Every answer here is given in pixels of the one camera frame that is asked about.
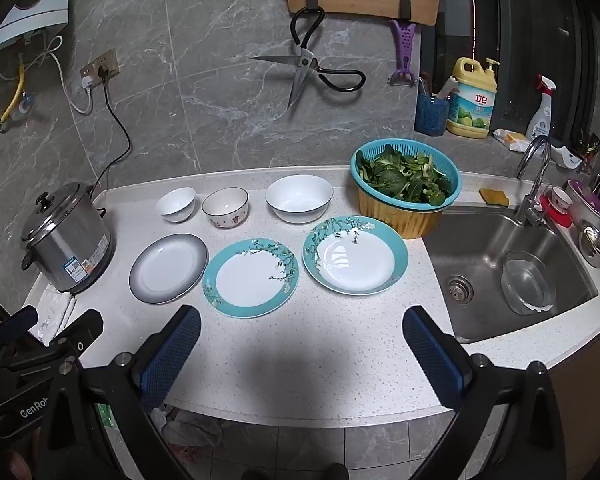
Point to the stainless steel electric cooker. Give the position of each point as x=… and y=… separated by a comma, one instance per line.
x=65, y=245

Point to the teal plastic colander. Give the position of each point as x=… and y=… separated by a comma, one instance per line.
x=445, y=195

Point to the blue utensil holder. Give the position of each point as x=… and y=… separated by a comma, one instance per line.
x=431, y=115

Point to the small white bowl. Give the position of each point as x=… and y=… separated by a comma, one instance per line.
x=176, y=205

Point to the sink drain strainer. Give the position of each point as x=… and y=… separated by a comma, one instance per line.
x=460, y=288

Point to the deep teal floral plate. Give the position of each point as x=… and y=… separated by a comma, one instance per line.
x=355, y=260

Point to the white soap dish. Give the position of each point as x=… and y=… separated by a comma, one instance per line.
x=567, y=156

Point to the flat teal floral plate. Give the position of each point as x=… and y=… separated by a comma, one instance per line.
x=250, y=280

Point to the chrome faucet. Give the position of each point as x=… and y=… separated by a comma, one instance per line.
x=527, y=205

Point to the purple peeler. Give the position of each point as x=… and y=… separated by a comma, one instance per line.
x=405, y=45

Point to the small steel bowl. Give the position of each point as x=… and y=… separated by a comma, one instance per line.
x=595, y=245

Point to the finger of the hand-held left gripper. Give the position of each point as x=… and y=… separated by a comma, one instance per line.
x=16, y=323
x=82, y=330

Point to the large white bowl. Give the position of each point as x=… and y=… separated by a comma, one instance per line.
x=300, y=197

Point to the floral print bowl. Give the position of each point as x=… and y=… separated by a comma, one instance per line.
x=225, y=207

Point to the red coaster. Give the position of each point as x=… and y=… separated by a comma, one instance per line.
x=547, y=210

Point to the white spray bottle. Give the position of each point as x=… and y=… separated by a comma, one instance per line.
x=539, y=117

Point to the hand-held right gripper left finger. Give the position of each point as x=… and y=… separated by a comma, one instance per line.
x=170, y=355

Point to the clear glass bowl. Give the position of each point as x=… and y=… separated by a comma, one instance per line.
x=527, y=285

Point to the purple container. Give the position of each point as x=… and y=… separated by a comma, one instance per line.
x=587, y=200

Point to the grey rag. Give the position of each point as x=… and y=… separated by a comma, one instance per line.
x=190, y=427

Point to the yellow detergent bottle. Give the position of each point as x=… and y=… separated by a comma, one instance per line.
x=472, y=110

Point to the grey rimmed white plate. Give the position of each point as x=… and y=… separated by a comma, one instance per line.
x=169, y=269

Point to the patterned small cup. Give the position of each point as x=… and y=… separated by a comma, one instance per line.
x=561, y=199

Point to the yellow white packet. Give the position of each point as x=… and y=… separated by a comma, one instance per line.
x=511, y=141

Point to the white folded cloth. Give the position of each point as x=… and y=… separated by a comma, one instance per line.
x=55, y=310

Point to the wall power outlet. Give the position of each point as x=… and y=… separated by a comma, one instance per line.
x=100, y=62

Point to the green leafy vegetables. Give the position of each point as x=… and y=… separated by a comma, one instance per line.
x=405, y=175

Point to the stainless steel sink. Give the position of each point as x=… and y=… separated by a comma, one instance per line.
x=485, y=245

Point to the yellow sponge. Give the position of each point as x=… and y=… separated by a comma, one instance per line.
x=494, y=197

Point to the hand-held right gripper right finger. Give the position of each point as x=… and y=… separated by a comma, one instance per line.
x=435, y=355

